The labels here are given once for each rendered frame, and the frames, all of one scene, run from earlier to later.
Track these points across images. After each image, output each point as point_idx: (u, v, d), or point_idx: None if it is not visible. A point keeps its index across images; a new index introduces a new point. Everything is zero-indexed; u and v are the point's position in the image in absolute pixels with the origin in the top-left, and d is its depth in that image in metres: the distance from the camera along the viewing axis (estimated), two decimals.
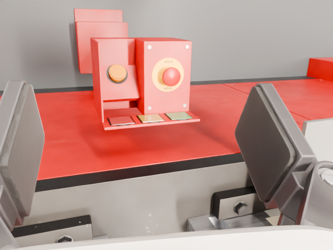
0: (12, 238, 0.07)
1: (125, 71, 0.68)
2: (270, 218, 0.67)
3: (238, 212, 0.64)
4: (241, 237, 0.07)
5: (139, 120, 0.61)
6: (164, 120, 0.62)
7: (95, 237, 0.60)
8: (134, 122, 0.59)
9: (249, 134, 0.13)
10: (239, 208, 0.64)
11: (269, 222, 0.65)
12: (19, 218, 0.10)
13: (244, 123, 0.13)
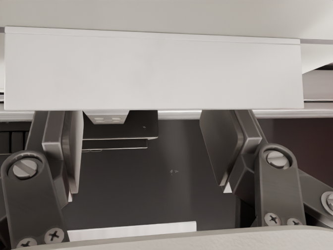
0: (62, 220, 0.07)
1: None
2: None
3: None
4: (241, 237, 0.07)
5: None
6: None
7: None
8: None
9: (209, 121, 0.13)
10: None
11: None
12: (70, 194, 0.11)
13: (206, 110, 0.13)
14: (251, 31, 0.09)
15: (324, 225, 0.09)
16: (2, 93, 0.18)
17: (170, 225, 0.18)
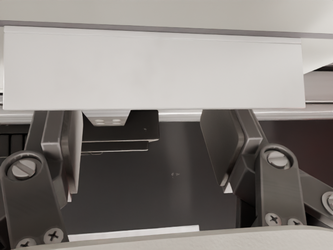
0: (62, 220, 0.07)
1: None
2: None
3: None
4: (241, 237, 0.07)
5: None
6: None
7: None
8: None
9: (209, 121, 0.13)
10: None
11: None
12: (70, 194, 0.11)
13: (206, 110, 0.13)
14: (259, 23, 0.08)
15: (325, 225, 0.09)
16: None
17: (172, 229, 0.18)
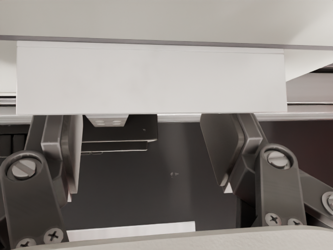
0: (62, 220, 0.07)
1: None
2: None
3: None
4: (241, 237, 0.07)
5: None
6: None
7: None
8: None
9: (209, 121, 0.13)
10: None
11: None
12: (70, 194, 0.11)
13: None
14: (244, 37, 0.09)
15: (325, 225, 0.09)
16: (6, 97, 0.18)
17: (170, 225, 0.19)
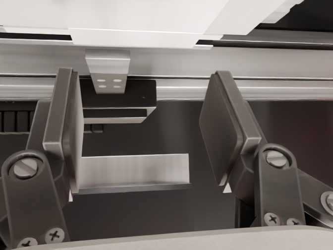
0: (63, 220, 0.07)
1: None
2: None
3: None
4: (241, 237, 0.07)
5: None
6: None
7: None
8: None
9: (208, 120, 0.13)
10: None
11: None
12: (71, 194, 0.11)
13: (205, 110, 0.13)
14: None
15: (323, 225, 0.09)
16: (16, 37, 0.20)
17: (165, 156, 0.21)
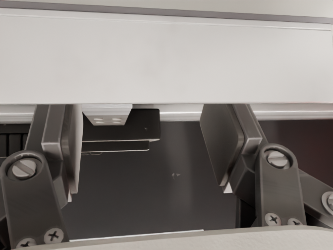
0: (62, 220, 0.07)
1: None
2: None
3: None
4: (241, 237, 0.07)
5: None
6: None
7: None
8: None
9: (209, 121, 0.13)
10: None
11: None
12: (70, 194, 0.11)
13: (206, 110, 0.13)
14: (280, 5, 0.07)
15: (324, 225, 0.09)
16: None
17: None
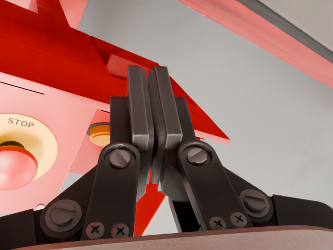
0: (132, 220, 0.07)
1: (89, 130, 0.34)
2: None
3: None
4: (241, 237, 0.07)
5: None
6: None
7: None
8: None
9: None
10: None
11: None
12: (143, 184, 0.11)
13: None
14: None
15: (250, 228, 0.09)
16: None
17: None
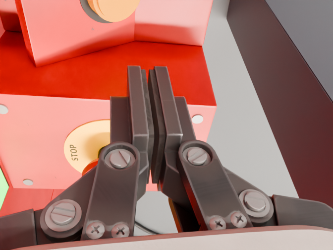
0: (132, 220, 0.07)
1: None
2: None
3: None
4: (241, 237, 0.07)
5: None
6: None
7: None
8: None
9: None
10: None
11: None
12: (143, 184, 0.11)
13: None
14: None
15: (250, 228, 0.09)
16: None
17: None
